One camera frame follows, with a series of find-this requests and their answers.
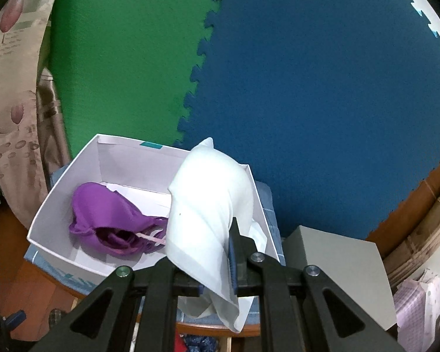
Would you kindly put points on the blue checked cloth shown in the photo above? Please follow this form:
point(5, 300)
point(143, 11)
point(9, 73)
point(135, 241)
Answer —
point(271, 209)

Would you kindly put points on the white shoe box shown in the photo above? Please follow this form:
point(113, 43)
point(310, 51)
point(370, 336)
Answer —
point(113, 154)

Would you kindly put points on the pink checked cloth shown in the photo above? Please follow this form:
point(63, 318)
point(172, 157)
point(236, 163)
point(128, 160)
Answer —
point(414, 300)

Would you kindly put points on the navy floral underwear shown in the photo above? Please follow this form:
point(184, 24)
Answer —
point(201, 344)

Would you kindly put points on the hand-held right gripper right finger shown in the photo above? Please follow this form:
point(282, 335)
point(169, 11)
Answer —
point(231, 264)

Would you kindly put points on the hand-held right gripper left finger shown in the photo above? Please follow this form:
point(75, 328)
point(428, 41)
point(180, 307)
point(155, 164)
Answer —
point(157, 293)

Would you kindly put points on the floral curtain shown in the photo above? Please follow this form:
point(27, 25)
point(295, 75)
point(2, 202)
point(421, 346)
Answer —
point(14, 99)

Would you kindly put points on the wooden nightstand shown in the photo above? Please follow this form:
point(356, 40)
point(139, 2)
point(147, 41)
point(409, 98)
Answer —
point(198, 329)

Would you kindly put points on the purple bra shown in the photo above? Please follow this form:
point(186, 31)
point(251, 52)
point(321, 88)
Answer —
point(102, 209)

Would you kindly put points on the red underwear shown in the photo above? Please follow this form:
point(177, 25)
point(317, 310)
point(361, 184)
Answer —
point(179, 344)

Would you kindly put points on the blue foam mat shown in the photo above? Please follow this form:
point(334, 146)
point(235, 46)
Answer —
point(315, 99)

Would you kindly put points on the beige layered boards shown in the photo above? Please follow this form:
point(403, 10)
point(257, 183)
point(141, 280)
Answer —
point(421, 234)

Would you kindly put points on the white underwear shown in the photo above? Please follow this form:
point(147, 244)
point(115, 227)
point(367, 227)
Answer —
point(205, 209)

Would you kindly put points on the green foam mat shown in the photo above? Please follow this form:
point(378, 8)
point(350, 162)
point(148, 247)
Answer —
point(132, 44)

